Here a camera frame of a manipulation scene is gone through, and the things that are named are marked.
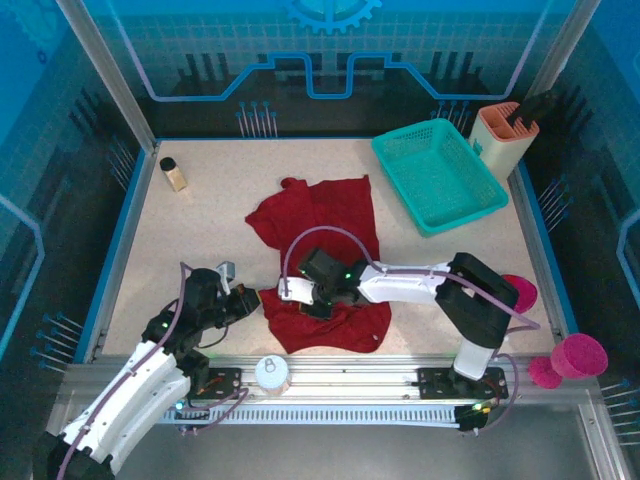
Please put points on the red t-shirt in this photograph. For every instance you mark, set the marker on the red t-shirt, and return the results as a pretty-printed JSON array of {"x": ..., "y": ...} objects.
[{"x": 340, "y": 210}]

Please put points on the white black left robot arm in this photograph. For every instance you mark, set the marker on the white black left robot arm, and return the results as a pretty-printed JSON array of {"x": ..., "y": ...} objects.
[{"x": 130, "y": 395}]

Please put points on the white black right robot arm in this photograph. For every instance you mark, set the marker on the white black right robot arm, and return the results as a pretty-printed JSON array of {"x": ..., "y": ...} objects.
[{"x": 400, "y": 287}]

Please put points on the tin can with pull tab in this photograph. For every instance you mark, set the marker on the tin can with pull tab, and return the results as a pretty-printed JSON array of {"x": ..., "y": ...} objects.
[{"x": 272, "y": 375}]

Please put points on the black connector box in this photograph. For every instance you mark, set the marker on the black connector box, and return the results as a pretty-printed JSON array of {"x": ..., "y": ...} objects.
[
  {"x": 470, "y": 417},
  {"x": 187, "y": 415}
]

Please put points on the small bottle with black cap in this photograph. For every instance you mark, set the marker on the small bottle with black cap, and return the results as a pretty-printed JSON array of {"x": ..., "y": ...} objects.
[{"x": 174, "y": 175}]

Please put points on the teal plastic basket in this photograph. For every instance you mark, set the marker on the teal plastic basket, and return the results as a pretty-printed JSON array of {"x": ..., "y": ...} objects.
[{"x": 435, "y": 170}]

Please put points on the pink bowl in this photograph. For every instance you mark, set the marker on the pink bowl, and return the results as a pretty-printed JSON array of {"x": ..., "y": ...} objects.
[{"x": 525, "y": 295}]

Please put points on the cream orange utensil holder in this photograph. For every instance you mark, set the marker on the cream orange utensil holder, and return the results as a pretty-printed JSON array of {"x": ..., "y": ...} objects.
[{"x": 500, "y": 150}]

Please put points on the pink goblet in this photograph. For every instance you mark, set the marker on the pink goblet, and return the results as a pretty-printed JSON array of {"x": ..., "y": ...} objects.
[{"x": 580, "y": 356}]

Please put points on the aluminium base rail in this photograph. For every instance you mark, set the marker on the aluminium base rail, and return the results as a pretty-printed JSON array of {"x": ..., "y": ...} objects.
[{"x": 350, "y": 375}]

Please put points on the aluminium frame post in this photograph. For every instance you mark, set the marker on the aluminium frame post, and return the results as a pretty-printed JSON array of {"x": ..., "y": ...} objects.
[
  {"x": 565, "y": 45},
  {"x": 105, "y": 70}
]

